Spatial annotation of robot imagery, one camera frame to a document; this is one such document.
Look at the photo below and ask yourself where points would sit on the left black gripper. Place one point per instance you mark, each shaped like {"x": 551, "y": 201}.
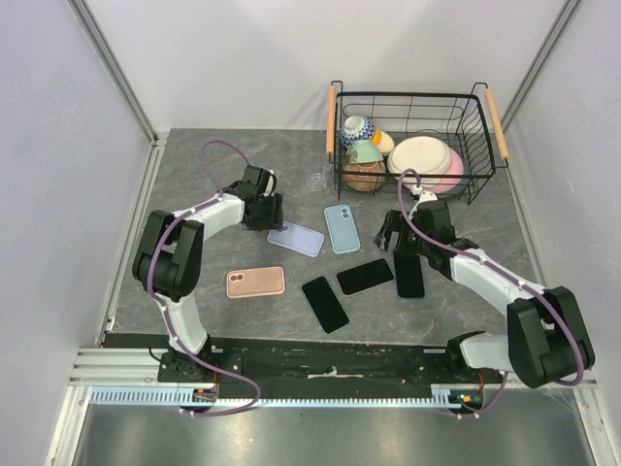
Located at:
{"x": 274, "y": 220}

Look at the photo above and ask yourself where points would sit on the clear glass cup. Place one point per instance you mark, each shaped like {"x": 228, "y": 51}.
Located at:
{"x": 316, "y": 168}

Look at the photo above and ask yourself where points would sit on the light blue phone case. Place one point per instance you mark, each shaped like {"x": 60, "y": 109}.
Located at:
{"x": 342, "y": 229}

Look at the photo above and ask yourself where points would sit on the blue white patterned bowl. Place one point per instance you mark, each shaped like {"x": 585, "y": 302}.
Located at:
{"x": 358, "y": 128}

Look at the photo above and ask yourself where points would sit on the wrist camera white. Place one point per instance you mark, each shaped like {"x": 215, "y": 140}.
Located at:
{"x": 421, "y": 196}
{"x": 267, "y": 183}

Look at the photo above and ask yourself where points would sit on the pink plate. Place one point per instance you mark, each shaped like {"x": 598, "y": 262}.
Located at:
{"x": 452, "y": 178}

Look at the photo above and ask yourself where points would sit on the black phone lying front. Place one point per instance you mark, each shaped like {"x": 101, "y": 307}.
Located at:
{"x": 325, "y": 305}

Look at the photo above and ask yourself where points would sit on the pink phone case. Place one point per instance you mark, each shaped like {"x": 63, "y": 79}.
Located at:
{"x": 257, "y": 282}

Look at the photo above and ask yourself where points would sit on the blue slotted cable duct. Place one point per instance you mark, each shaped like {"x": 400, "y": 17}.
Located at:
{"x": 434, "y": 397}

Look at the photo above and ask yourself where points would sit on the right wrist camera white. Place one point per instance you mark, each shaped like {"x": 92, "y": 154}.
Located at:
{"x": 421, "y": 196}

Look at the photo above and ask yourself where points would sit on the phone with blue edge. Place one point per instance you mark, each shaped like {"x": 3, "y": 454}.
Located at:
{"x": 408, "y": 274}

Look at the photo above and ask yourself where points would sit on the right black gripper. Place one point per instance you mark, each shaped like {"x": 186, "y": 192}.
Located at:
{"x": 393, "y": 222}

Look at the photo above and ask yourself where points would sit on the lavender phone case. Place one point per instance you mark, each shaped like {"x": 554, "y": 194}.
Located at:
{"x": 297, "y": 238}

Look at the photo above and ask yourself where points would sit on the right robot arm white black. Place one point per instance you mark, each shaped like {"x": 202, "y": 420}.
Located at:
{"x": 546, "y": 340}

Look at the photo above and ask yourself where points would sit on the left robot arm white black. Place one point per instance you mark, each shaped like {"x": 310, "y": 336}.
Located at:
{"x": 168, "y": 260}

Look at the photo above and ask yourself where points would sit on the phone with silver edge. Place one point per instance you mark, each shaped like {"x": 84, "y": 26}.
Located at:
{"x": 364, "y": 277}

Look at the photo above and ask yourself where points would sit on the aluminium frame rail front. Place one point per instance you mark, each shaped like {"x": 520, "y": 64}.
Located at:
{"x": 114, "y": 367}

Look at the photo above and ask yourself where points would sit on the black wire dish basket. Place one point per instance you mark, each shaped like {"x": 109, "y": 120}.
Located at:
{"x": 449, "y": 143}

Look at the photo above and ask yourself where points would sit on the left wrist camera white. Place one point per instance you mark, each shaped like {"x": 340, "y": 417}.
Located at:
{"x": 267, "y": 183}

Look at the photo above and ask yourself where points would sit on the yellow white bowl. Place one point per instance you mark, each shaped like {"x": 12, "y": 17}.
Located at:
{"x": 383, "y": 141}

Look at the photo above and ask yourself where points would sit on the brown bowl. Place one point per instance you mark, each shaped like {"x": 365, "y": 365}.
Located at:
{"x": 366, "y": 177}

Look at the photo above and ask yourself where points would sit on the mint green bowl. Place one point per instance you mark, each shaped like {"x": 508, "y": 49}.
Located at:
{"x": 363, "y": 152}

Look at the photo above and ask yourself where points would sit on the cream plate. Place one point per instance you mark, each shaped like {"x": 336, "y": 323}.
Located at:
{"x": 424, "y": 154}

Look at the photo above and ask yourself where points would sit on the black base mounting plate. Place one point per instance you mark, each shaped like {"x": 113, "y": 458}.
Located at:
{"x": 277, "y": 361}

